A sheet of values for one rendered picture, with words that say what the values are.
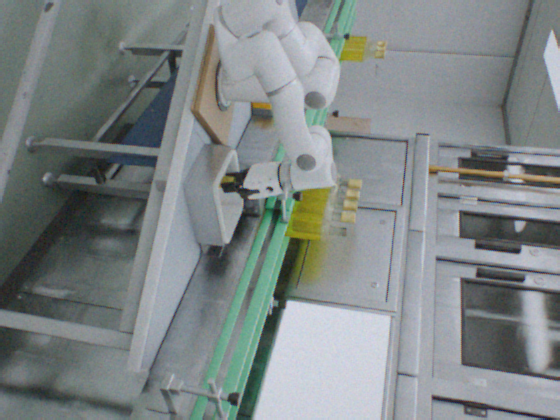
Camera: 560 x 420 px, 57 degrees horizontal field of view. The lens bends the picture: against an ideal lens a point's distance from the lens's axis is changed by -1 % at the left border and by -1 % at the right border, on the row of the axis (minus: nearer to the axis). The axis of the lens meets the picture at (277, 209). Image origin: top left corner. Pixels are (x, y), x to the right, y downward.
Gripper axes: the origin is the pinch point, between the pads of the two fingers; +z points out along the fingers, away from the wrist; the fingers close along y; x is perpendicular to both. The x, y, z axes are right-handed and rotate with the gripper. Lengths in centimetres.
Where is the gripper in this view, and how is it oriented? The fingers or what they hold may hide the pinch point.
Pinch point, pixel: (231, 182)
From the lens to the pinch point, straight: 141.8
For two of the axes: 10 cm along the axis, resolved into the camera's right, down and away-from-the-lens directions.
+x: -3.0, -7.4, -6.0
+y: 2.3, -6.7, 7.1
